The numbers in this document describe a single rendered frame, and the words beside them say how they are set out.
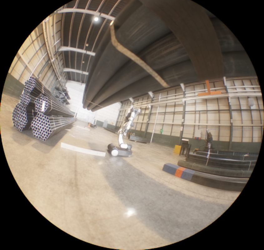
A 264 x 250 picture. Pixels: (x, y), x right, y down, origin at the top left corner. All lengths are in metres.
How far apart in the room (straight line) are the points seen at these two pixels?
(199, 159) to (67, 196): 2.92
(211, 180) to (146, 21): 1.95
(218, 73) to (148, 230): 1.02
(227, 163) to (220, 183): 1.18
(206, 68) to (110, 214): 1.07
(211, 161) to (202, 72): 2.62
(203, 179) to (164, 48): 1.83
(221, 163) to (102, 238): 2.83
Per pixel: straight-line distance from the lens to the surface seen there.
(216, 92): 10.67
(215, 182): 1.84
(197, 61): 0.40
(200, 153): 3.49
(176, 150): 5.90
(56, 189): 0.93
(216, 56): 0.41
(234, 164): 3.03
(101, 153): 1.92
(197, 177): 1.81
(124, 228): 0.77
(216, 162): 2.88
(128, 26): 0.38
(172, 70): 0.48
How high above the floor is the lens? 0.69
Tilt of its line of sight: 10 degrees up
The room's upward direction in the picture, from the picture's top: 15 degrees clockwise
